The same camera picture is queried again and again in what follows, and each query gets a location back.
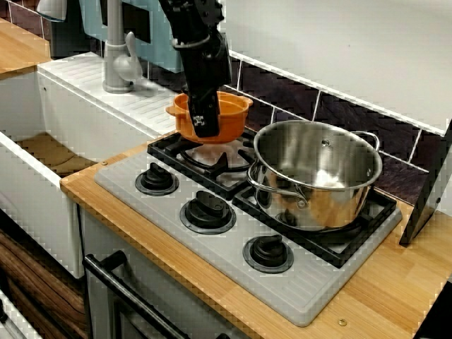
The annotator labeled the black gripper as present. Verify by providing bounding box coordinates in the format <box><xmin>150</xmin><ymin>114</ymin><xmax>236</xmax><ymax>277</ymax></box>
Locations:
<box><xmin>171</xmin><ymin>32</ymin><xmax>234</xmax><ymax>140</ymax></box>

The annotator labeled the orange plastic pot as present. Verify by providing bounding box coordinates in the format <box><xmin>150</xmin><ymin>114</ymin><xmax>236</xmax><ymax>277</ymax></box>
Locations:
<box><xmin>165</xmin><ymin>90</ymin><xmax>254</xmax><ymax>145</ymax></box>

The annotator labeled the black burner grate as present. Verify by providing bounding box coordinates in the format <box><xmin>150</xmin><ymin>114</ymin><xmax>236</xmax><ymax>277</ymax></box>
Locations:
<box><xmin>146</xmin><ymin>125</ymin><xmax>261</xmax><ymax>202</ymax></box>
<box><xmin>231</xmin><ymin>183</ymin><xmax>398</xmax><ymax>269</ymax></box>

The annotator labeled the black stove knob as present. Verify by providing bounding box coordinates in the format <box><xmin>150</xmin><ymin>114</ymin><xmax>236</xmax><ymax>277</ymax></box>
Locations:
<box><xmin>135</xmin><ymin>162</ymin><xmax>180</xmax><ymax>197</ymax></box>
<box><xmin>179</xmin><ymin>190</ymin><xmax>237</xmax><ymax>234</ymax></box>
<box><xmin>242</xmin><ymin>234</ymin><xmax>295</xmax><ymax>275</ymax></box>

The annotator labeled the teal blue box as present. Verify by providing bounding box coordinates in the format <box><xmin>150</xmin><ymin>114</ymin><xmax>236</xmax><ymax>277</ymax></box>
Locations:
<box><xmin>78</xmin><ymin>0</ymin><xmax>186</xmax><ymax>74</ymax></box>

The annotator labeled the grey faucet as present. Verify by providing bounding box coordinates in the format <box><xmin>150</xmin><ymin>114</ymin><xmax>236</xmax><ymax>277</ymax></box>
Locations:
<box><xmin>102</xmin><ymin>0</ymin><xmax>145</xmax><ymax>95</ymax></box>

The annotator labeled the white sink basin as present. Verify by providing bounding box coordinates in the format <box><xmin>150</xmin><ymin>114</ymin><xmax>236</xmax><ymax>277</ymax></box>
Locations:
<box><xmin>0</xmin><ymin>51</ymin><xmax>217</xmax><ymax>280</ymax></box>

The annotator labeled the grey stove top panel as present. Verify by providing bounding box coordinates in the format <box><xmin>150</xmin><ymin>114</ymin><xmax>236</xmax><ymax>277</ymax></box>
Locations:
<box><xmin>93</xmin><ymin>132</ymin><xmax>403</xmax><ymax>328</ymax></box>

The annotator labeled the stainless steel pot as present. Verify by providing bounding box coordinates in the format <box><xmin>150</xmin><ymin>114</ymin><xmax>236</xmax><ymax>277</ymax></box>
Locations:
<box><xmin>246</xmin><ymin>119</ymin><xmax>384</xmax><ymax>234</ymax></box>

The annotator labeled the grey oven door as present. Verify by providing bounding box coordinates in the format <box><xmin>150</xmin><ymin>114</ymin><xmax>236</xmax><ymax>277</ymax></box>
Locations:
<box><xmin>83</xmin><ymin>211</ymin><xmax>255</xmax><ymax>339</ymax></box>

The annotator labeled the dark panel board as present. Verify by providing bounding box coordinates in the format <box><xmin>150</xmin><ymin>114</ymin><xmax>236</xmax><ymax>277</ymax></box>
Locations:
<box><xmin>398</xmin><ymin>118</ymin><xmax>452</xmax><ymax>248</ymax></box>

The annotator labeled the black oven door handle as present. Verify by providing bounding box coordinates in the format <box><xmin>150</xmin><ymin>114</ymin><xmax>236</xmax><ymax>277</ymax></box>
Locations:
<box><xmin>83</xmin><ymin>250</ymin><xmax>230</xmax><ymax>339</ymax></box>

